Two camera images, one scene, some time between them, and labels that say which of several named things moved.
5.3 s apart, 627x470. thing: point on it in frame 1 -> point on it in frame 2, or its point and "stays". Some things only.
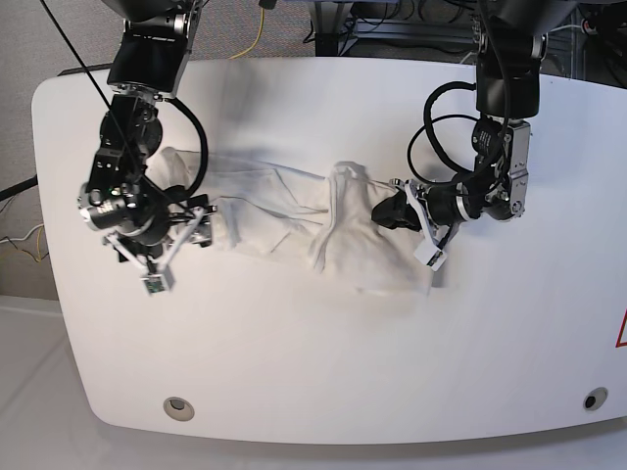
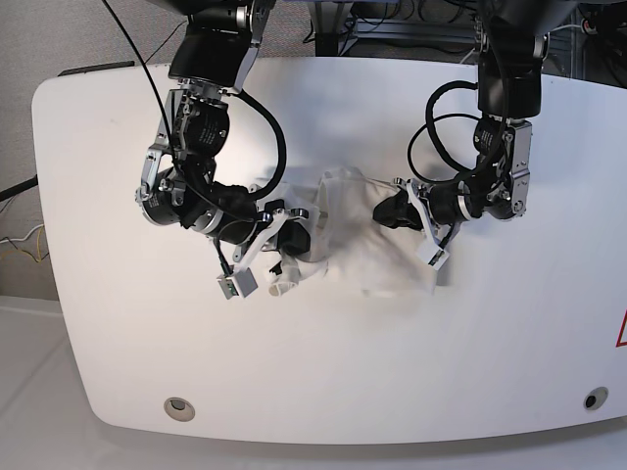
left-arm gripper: (439, 209) stays
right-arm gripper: (150, 242) -> (252, 230)
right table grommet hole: (595, 399) stays
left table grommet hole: (179, 408) stays
